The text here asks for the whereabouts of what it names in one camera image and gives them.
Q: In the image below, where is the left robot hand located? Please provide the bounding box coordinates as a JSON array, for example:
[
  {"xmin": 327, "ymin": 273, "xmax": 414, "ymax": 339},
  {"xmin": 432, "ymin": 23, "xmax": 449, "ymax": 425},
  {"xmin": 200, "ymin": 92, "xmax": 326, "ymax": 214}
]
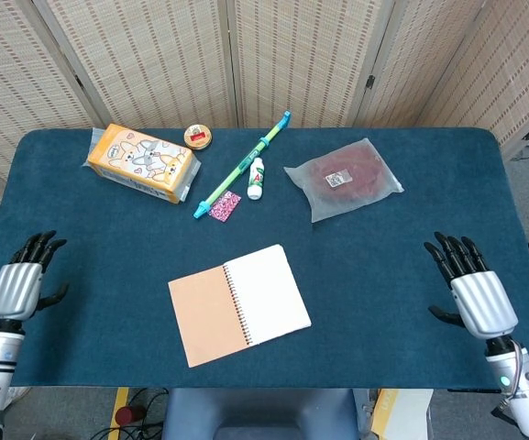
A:
[{"xmin": 0, "ymin": 230, "xmax": 71, "ymax": 322}]

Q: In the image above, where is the red cylinder on floor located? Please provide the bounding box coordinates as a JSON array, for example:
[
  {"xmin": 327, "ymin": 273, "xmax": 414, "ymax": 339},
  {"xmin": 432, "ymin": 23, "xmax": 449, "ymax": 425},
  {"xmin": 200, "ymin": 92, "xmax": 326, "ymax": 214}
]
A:
[{"xmin": 116, "ymin": 405, "xmax": 147, "ymax": 425}]

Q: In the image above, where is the blue table cloth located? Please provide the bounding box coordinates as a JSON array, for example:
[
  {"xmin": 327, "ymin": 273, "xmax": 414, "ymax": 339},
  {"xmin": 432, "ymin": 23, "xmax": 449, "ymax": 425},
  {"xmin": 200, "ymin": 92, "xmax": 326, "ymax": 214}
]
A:
[{"xmin": 0, "ymin": 126, "xmax": 529, "ymax": 391}]

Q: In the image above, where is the small white green bottle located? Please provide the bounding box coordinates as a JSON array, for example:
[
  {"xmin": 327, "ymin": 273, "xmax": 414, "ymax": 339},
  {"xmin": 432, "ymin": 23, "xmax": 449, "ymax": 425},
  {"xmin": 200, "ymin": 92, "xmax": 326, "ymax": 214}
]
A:
[{"xmin": 247, "ymin": 157, "xmax": 266, "ymax": 201}]

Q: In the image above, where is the yellow white cardboard box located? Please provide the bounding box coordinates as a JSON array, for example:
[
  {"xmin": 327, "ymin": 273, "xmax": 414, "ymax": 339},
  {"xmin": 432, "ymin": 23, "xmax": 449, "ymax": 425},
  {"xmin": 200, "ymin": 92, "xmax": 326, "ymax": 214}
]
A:
[{"xmin": 368, "ymin": 388, "xmax": 435, "ymax": 440}]

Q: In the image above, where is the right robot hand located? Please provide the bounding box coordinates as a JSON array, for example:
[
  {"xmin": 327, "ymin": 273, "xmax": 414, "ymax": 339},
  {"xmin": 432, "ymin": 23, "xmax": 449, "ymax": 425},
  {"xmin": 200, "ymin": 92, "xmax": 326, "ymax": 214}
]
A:
[{"xmin": 423, "ymin": 231, "xmax": 520, "ymax": 341}]

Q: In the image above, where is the green blue toy flute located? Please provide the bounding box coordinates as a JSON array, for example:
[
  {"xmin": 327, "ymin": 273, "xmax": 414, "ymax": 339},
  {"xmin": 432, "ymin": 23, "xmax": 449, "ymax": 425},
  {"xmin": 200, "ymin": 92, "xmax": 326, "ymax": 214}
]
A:
[{"xmin": 193, "ymin": 110, "xmax": 292, "ymax": 220}]

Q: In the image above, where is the round gold red tin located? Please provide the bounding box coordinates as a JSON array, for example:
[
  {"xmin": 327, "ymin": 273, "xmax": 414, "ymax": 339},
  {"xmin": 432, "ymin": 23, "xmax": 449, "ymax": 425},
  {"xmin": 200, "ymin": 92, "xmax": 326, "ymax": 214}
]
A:
[{"xmin": 183, "ymin": 123, "xmax": 214, "ymax": 150}]

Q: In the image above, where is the orange cartoon tissue pack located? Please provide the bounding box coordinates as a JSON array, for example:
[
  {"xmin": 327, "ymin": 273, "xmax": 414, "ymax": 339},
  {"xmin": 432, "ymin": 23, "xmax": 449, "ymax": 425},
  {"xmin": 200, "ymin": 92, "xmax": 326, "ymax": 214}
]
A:
[{"xmin": 82, "ymin": 123, "xmax": 202, "ymax": 205}]

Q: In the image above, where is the kraft spiral notebook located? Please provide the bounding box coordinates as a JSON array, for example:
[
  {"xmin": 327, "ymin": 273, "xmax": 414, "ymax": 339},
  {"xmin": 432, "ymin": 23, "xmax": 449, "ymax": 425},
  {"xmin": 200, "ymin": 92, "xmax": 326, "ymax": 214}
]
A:
[{"xmin": 167, "ymin": 244, "xmax": 313, "ymax": 369}]

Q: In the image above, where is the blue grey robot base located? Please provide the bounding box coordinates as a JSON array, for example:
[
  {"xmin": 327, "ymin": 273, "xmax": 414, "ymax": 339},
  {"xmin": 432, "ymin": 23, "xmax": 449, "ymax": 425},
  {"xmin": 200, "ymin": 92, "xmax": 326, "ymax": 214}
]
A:
[{"xmin": 160, "ymin": 388, "xmax": 360, "ymax": 440}]

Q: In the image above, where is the frosted bag with red item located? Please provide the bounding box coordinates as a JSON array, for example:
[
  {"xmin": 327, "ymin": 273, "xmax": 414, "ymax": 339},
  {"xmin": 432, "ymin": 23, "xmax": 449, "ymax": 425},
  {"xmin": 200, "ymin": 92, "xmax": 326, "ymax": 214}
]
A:
[{"xmin": 283, "ymin": 137, "xmax": 405, "ymax": 224}]

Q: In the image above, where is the woven folding screen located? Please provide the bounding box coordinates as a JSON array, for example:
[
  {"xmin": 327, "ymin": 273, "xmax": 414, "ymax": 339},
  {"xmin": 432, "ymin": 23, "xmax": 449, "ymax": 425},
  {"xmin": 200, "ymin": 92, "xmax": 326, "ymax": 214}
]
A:
[{"xmin": 0, "ymin": 0, "xmax": 529, "ymax": 276}]

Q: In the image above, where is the black floor cable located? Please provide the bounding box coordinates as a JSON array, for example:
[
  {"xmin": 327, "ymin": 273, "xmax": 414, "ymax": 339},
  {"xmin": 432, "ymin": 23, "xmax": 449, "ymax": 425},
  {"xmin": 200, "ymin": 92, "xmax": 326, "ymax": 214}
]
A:
[{"xmin": 93, "ymin": 388, "xmax": 170, "ymax": 440}]

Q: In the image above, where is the pink patterned card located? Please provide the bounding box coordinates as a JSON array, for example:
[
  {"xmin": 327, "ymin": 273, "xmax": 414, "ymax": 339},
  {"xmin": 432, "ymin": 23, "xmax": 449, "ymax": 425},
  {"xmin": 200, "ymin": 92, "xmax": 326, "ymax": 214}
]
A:
[{"xmin": 209, "ymin": 190, "xmax": 242, "ymax": 223}]

